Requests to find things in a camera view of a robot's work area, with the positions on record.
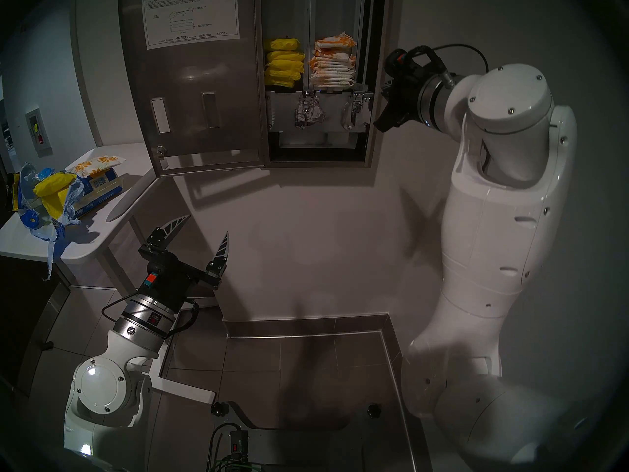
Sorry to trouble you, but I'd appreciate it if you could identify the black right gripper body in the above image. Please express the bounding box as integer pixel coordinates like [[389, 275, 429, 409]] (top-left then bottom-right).
[[388, 46, 443, 125]]

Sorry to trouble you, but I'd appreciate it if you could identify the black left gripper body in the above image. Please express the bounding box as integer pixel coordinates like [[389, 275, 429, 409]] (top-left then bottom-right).
[[135, 246, 222, 307]]

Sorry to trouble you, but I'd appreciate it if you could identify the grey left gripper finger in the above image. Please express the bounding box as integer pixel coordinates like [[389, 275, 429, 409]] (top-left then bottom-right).
[[206, 232, 230, 278], [147, 214, 192, 251]]

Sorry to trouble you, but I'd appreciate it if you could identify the white pad orange flower print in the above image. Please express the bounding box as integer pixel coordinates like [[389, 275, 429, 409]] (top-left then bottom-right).
[[66, 155, 126, 177], [314, 32, 358, 52]]

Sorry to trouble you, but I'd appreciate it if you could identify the stainless steel dispenser door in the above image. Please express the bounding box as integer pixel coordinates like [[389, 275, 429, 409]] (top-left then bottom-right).
[[118, 0, 271, 177]]

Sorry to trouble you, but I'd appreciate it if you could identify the chrome dispenser lever mechanism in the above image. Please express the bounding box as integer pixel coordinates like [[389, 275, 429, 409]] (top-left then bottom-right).
[[295, 90, 325, 130], [342, 90, 374, 131]]

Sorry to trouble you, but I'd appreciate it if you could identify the stainless steel dispenser cabinet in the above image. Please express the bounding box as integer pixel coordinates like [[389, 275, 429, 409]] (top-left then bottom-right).
[[256, 0, 395, 169]]

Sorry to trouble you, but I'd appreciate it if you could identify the white table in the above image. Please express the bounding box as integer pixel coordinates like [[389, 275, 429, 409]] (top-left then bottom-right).
[[0, 142, 218, 405]]

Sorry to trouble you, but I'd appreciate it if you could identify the blue pad package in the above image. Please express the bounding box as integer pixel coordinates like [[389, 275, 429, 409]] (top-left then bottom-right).
[[15, 164, 123, 280]]

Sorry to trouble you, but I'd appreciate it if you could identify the black power box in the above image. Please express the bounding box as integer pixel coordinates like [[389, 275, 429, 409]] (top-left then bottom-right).
[[209, 423, 251, 472]]

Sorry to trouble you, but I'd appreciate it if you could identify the white instruction sheet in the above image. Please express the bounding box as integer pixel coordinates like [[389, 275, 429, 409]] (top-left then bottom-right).
[[142, 0, 241, 50]]

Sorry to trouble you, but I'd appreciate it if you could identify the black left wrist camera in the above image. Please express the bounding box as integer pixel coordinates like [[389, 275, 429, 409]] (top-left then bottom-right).
[[143, 269, 171, 293]]

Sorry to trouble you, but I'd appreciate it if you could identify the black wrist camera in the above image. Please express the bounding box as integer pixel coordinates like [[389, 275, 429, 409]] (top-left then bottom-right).
[[384, 49, 411, 74], [143, 269, 171, 293]]

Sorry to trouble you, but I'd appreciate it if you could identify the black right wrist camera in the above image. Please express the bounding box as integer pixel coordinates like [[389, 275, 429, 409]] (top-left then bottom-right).
[[384, 49, 411, 74]]

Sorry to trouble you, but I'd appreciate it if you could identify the thick black cable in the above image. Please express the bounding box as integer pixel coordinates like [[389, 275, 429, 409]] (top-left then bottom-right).
[[169, 300, 200, 337]]

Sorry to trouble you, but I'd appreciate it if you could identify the thin black cable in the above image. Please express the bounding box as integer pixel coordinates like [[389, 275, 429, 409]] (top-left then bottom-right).
[[101, 293, 129, 323]]

